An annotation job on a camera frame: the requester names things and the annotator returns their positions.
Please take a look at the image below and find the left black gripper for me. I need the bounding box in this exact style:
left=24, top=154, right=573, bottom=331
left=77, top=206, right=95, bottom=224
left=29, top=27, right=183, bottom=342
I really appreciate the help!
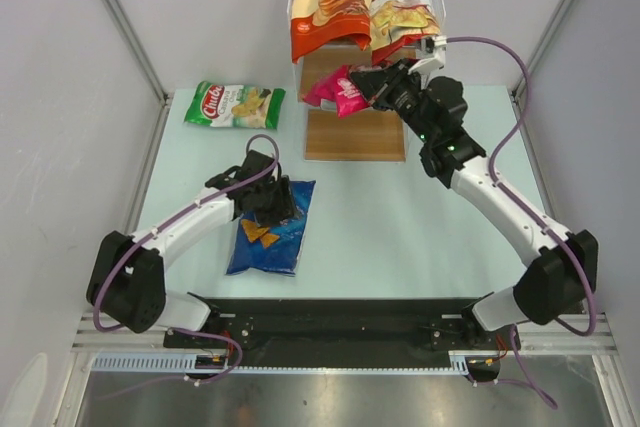
left=253, top=175, right=300, bottom=228

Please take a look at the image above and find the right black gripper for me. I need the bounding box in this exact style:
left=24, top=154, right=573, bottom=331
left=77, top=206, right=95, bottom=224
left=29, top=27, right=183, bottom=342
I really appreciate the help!
left=350, top=57, right=434, bottom=144

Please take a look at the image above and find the pink Real chips bag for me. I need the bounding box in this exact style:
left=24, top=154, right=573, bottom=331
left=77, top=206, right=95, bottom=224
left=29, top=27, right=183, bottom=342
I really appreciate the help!
left=302, top=65, right=380, bottom=118

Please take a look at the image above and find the red Chuba cassava chips bag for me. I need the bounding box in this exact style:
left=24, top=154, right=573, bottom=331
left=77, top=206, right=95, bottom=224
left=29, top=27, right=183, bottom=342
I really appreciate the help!
left=369, top=0, right=441, bottom=65

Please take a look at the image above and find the orange beige cassava chips bag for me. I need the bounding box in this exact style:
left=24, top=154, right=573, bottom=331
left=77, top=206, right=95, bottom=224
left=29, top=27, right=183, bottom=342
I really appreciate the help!
left=290, top=0, right=372, bottom=63

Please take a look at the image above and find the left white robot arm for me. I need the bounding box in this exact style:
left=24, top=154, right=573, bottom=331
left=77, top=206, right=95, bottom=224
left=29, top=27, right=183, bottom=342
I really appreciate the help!
left=86, top=150, right=295, bottom=347

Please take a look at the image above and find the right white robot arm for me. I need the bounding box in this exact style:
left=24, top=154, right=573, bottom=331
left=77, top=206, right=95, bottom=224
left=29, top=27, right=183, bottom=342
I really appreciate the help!
left=348, top=59, right=598, bottom=348

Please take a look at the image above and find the blue Doritos chips bag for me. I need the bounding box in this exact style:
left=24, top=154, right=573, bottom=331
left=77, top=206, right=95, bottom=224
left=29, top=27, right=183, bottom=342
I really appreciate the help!
left=226, top=181, right=316, bottom=276

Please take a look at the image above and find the green Chuba cassava chips bag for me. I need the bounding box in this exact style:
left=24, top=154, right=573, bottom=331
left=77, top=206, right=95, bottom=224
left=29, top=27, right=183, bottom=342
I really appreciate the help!
left=184, top=81, right=286, bottom=130

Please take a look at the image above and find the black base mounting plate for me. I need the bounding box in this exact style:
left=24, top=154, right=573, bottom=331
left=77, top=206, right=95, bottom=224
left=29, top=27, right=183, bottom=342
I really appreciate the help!
left=163, top=298, right=511, bottom=369

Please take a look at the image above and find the white wire wooden shelf rack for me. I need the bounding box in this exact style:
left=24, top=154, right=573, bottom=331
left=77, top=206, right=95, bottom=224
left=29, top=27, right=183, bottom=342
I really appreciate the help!
left=287, top=0, right=445, bottom=162

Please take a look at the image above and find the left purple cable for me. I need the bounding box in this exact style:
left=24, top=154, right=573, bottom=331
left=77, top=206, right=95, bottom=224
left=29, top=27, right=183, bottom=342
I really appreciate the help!
left=92, top=134, right=281, bottom=401

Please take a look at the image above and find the purple cable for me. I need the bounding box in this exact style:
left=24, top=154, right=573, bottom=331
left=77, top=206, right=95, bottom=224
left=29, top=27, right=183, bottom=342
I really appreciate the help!
left=92, top=134, right=281, bottom=401
left=444, top=35, right=600, bottom=411

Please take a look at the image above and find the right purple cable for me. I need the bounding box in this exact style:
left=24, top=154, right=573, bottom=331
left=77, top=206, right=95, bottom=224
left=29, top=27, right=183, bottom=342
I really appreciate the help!
left=444, top=35, right=600, bottom=411

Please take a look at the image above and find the aluminium frame rail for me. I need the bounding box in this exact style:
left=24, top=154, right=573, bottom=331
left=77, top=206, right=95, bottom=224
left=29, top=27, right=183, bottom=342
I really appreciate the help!
left=72, top=314, right=617, bottom=376

